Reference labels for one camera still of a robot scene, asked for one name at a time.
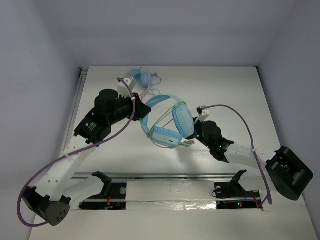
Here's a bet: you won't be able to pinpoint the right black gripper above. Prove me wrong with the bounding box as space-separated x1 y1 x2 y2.
178 116 213 150

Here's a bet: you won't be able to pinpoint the light blue headphones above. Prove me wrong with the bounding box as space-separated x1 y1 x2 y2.
140 94 194 149

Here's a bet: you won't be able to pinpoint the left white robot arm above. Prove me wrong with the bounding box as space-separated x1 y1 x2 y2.
18 89 152 226

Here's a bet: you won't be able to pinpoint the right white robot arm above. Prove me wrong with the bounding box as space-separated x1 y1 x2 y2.
191 118 314 204

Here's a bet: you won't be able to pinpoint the pink cat-ear headphones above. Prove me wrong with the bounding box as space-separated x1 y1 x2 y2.
128 68 153 100

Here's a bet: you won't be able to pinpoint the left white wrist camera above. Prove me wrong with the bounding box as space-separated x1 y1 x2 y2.
117 76 137 98

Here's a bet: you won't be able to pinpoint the aluminium rail left side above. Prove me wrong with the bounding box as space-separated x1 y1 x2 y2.
60 67 89 153

